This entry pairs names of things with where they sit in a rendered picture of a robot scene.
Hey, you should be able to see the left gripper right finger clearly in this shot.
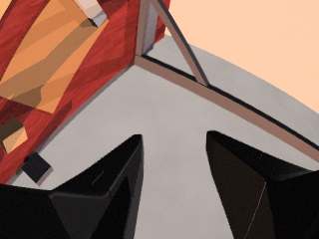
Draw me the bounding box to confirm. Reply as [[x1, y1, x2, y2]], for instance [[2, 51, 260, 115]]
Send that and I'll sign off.
[[205, 130, 319, 239]]

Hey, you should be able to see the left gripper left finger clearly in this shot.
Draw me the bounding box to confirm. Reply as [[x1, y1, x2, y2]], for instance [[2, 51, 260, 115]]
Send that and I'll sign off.
[[0, 134, 144, 239]]

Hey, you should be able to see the dark grey block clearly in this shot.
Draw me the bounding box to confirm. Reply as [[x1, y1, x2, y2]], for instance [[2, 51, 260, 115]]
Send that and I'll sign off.
[[21, 152, 54, 186]]

